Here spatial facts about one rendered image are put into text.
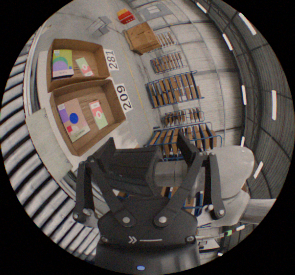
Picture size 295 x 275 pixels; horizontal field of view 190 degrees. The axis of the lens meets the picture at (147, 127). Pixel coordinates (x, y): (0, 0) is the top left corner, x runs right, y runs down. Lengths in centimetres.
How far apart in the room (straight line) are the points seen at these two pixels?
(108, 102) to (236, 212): 86
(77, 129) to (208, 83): 935
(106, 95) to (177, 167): 58
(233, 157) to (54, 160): 66
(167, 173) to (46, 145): 49
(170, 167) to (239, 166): 25
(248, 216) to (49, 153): 78
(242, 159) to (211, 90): 924
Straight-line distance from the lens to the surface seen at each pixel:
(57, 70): 53
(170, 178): 35
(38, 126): 47
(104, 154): 16
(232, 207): 41
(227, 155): 34
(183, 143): 17
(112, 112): 66
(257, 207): 45
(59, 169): 48
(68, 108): 49
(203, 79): 930
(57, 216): 58
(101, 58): 72
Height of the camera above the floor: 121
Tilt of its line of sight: 25 degrees down
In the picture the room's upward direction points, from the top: 80 degrees clockwise
